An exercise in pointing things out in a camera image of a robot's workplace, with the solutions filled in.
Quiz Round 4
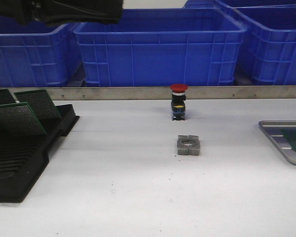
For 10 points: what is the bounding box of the blue plastic crate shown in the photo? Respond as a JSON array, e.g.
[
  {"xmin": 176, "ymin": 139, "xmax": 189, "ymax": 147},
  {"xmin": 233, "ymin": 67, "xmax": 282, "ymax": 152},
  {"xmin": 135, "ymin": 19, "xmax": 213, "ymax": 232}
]
[
  {"xmin": 0, "ymin": 16, "xmax": 81, "ymax": 87},
  {"xmin": 233, "ymin": 7, "xmax": 296, "ymax": 85},
  {"xmin": 74, "ymin": 8, "xmax": 246, "ymax": 87},
  {"xmin": 183, "ymin": 0, "xmax": 296, "ymax": 8}
]

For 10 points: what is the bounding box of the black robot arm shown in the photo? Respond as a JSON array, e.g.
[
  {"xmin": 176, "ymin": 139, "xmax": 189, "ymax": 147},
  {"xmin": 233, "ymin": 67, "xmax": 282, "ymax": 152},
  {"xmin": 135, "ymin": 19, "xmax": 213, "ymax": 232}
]
[{"xmin": 0, "ymin": 0, "xmax": 123, "ymax": 26}]

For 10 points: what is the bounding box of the green perforated circuit board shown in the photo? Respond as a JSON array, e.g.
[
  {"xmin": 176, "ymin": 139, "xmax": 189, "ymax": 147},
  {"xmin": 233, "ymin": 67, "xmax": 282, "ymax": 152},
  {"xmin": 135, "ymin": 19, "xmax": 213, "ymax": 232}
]
[
  {"xmin": 14, "ymin": 89, "xmax": 62, "ymax": 120},
  {"xmin": 0, "ymin": 89, "xmax": 16, "ymax": 105},
  {"xmin": 0, "ymin": 102, "xmax": 47, "ymax": 136}
]

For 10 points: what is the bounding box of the red emergency stop button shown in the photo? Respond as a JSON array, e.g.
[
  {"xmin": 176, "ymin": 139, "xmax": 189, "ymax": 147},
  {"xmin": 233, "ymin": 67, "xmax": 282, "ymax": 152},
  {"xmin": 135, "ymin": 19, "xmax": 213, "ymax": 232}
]
[{"xmin": 170, "ymin": 83, "xmax": 188, "ymax": 120}]

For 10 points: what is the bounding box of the silver metal tray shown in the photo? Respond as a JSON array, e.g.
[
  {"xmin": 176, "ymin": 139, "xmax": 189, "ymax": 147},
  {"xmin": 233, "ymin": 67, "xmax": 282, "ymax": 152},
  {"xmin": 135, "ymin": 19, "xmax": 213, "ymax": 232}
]
[{"xmin": 259, "ymin": 120, "xmax": 296, "ymax": 165}]

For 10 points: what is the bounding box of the black slotted board rack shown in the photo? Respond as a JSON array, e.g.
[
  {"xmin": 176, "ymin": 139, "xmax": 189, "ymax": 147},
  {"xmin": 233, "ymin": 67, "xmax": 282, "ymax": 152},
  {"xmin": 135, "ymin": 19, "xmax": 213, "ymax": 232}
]
[{"xmin": 0, "ymin": 80, "xmax": 80, "ymax": 204}]

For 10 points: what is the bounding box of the grey metal slotted nut block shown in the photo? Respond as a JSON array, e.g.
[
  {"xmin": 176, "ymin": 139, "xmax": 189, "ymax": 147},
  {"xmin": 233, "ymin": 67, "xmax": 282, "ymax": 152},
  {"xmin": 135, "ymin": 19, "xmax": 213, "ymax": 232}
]
[{"xmin": 177, "ymin": 135, "xmax": 201, "ymax": 156}]

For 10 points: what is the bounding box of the blue plastic crate rear right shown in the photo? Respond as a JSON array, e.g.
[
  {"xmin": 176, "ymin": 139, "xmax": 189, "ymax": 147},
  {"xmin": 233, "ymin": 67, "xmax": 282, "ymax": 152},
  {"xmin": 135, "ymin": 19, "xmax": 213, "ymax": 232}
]
[{"xmin": 183, "ymin": 0, "xmax": 296, "ymax": 8}]

